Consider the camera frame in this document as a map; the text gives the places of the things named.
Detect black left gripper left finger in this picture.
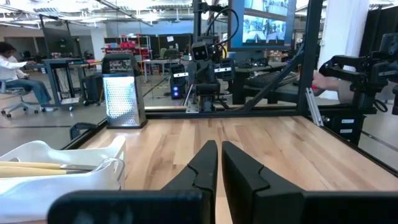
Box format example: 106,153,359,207
47,139,219,224

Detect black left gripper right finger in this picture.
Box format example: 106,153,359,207
221,141,398,224

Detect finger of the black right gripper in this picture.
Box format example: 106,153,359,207
214,57,236,81
170,63,189,87

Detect computer tower blue lights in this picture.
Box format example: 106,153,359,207
169,85,188,101

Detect black laptop keyboard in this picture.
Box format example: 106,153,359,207
244,70,301,90

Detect red storage shelf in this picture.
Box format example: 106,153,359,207
104,34,153,63

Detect person's hand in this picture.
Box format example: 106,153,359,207
312,72,340,96

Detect black cabinet white labels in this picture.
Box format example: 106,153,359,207
328,112,367,146

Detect grey metal desk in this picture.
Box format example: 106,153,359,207
27,57,103,112

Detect white plastic bin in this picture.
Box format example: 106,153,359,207
0,135,127,223

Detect seated person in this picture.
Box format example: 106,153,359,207
0,42,54,112

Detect grey office chair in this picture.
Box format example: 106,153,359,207
0,80,40,119

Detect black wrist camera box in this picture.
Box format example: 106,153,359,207
190,40,215,62

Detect black metal table frame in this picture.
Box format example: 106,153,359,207
62,0,398,178

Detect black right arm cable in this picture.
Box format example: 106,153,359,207
205,7,240,47

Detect metal box grater black handle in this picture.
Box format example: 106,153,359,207
101,52,149,129

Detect silver angle bracket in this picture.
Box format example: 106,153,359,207
304,86,325,128

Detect black clamp handle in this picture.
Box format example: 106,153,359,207
69,122,100,141

